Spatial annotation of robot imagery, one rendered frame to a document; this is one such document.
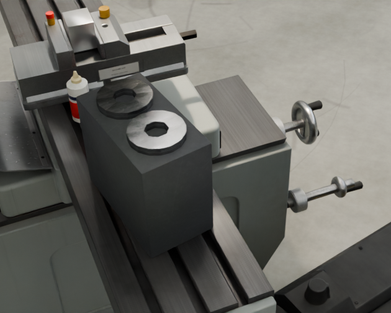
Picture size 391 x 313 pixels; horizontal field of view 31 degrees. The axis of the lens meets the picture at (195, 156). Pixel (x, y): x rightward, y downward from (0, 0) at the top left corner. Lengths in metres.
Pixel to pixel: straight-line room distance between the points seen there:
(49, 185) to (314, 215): 1.21
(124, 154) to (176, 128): 0.09
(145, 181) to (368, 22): 2.56
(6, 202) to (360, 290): 0.75
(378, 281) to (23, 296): 0.79
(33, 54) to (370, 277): 0.84
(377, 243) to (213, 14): 2.08
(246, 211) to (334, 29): 1.80
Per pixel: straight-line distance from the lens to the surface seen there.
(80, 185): 1.27
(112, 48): 1.43
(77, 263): 1.67
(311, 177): 2.60
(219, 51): 3.22
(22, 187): 1.47
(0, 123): 1.54
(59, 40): 1.45
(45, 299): 1.72
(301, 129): 1.86
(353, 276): 1.55
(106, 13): 1.49
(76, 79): 1.35
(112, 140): 1.07
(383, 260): 1.59
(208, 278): 1.11
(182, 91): 1.64
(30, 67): 1.46
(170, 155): 1.03
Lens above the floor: 1.79
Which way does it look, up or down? 42 degrees down
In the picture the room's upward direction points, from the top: 2 degrees counter-clockwise
